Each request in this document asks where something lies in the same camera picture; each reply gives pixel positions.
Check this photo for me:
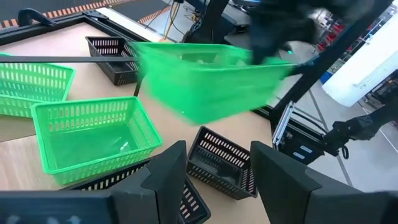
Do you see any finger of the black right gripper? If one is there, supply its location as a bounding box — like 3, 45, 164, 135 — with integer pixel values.
251, 42, 281, 67

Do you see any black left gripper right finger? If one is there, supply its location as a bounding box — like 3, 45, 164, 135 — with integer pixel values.
249, 140, 371, 224

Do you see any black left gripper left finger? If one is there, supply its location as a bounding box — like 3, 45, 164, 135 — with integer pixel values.
109, 139, 188, 224

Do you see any black plastic slotted basket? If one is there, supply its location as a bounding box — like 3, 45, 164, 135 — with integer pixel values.
85, 35, 142, 87
185, 124, 259, 201
60, 156, 213, 224

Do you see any green plastic slotted basket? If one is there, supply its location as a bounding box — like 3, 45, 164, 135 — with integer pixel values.
0, 52, 77, 119
30, 95, 164, 187
131, 40, 297, 126

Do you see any black box with white labels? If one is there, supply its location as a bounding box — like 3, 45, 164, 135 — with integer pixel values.
276, 122, 327, 166

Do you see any blue bin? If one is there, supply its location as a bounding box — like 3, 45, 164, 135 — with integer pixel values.
319, 70, 335, 85

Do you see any silver aluminium extrusion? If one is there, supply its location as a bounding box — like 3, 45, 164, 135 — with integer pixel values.
272, 100, 295, 151

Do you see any white curved panel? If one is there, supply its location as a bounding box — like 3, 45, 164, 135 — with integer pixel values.
321, 13, 398, 108

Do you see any black table clamp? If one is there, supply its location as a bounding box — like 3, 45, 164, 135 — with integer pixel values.
16, 7, 57, 27

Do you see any black rig post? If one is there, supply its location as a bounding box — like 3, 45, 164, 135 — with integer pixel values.
268, 0, 394, 124
183, 0, 231, 45

